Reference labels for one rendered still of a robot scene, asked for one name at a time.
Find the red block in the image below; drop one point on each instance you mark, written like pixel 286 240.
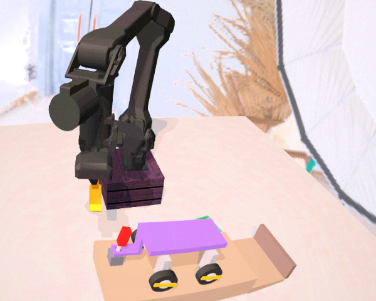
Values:
pixel 123 237

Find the purple trolley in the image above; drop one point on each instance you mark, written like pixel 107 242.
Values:
pixel 176 237

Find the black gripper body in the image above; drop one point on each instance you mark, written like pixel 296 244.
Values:
pixel 94 163

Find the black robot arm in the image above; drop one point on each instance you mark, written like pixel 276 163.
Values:
pixel 91 92

